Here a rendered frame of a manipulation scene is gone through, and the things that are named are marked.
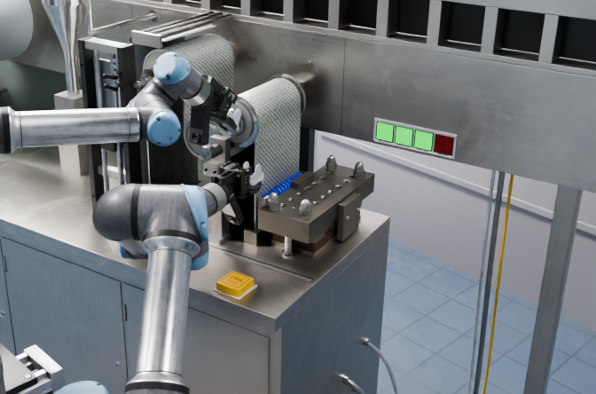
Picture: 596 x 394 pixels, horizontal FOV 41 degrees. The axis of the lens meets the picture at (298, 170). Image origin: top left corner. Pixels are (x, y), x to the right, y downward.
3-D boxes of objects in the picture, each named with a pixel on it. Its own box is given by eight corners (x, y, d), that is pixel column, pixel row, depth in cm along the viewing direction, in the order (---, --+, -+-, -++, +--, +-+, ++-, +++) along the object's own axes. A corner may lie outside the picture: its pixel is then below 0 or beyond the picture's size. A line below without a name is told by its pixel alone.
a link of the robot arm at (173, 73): (143, 69, 183) (168, 43, 183) (167, 90, 193) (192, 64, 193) (160, 88, 179) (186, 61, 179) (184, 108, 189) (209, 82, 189)
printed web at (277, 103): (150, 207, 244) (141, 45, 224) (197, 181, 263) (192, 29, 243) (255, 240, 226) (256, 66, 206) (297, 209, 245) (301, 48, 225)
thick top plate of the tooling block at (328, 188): (257, 228, 218) (257, 208, 216) (327, 179, 250) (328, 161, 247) (308, 243, 211) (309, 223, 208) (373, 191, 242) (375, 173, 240)
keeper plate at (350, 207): (336, 239, 226) (338, 204, 222) (352, 225, 234) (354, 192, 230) (344, 241, 225) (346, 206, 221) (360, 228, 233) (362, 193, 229)
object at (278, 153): (254, 201, 221) (254, 139, 214) (297, 174, 240) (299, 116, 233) (255, 202, 221) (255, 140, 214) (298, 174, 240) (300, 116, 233)
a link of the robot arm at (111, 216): (72, 233, 155) (122, 268, 202) (129, 234, 155) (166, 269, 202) (77, 176, 158) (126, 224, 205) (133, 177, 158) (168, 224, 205)
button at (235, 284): (215, 290, 201) (215, 281, 200) (231, 278, 207) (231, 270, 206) (239, 298, 198) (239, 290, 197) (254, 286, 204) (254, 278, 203)
